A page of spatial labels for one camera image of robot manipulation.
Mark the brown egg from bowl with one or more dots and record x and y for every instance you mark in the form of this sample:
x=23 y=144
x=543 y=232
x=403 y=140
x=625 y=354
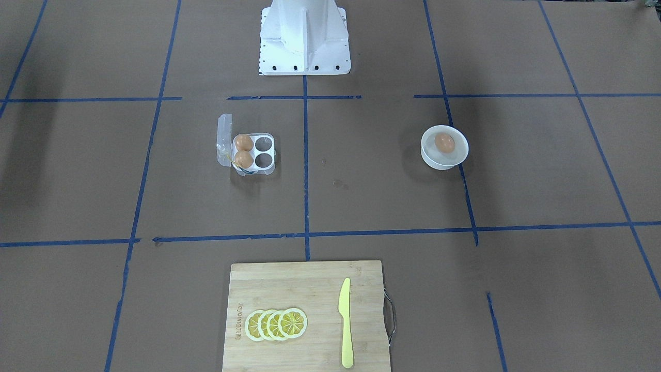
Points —
x=444 y=143

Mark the clear plastic egg box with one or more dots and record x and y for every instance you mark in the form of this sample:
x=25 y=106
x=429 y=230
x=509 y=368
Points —
x=264 y=151

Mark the brown egg front in box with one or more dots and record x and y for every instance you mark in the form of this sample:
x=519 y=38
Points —
x=243 y=159

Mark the brown egg in box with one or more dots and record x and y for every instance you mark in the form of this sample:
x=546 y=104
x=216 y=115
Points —
x=243 y=142
x=243 y=159

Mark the brown egg rear in box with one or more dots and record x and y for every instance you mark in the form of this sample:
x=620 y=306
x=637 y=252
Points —
x=243 y=142

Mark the bamboo cutting board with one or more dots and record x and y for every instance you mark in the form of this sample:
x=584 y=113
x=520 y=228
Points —
x=313 y=287

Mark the white round bowl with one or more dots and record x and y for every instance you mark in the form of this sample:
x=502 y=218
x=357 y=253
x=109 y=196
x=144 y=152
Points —
x=440 y=161

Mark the lemon slice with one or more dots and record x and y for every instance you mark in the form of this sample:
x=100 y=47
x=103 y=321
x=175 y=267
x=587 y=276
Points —
x=292 y=323
x=253 y=326
x=263 y=324
x=272 y=326

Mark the yellow plastic knife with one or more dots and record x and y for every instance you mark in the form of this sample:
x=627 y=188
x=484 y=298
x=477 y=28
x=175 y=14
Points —
x=347 y=353

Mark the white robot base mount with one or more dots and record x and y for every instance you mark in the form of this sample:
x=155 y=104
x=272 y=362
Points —
x=304 y=38

